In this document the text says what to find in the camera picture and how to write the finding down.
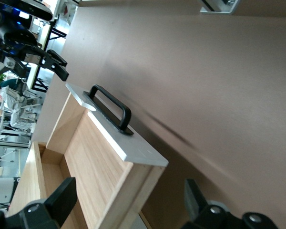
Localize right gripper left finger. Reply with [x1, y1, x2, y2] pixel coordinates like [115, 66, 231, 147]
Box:
[0, 177, 78, 229]

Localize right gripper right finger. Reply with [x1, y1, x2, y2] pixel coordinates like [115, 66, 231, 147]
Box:
[181, 178, 280, 229]

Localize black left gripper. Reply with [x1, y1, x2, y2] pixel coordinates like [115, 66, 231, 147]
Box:
[0, 28, 70, 82]

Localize white-front drawer with handle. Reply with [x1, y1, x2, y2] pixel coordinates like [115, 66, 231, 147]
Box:
[45, 83, 170, 229]

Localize black drawer handle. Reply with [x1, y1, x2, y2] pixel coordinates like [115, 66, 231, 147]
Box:
[82, 84, 135, 136]

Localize person in green top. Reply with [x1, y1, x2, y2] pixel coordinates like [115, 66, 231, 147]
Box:
[0, 78, 23, 96]

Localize seated person white clothes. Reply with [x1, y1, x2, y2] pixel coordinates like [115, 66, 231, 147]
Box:
[0, 86, 28, 131]

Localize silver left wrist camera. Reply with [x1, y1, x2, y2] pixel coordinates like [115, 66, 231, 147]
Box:
[0, 0, 55, 22]

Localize aluminium frame rail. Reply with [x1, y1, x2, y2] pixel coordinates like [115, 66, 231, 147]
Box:
[0, 139, 31, 150]

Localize aluminium frame post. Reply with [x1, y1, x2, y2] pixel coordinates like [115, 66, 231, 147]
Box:
[197, 0, 241, 16]

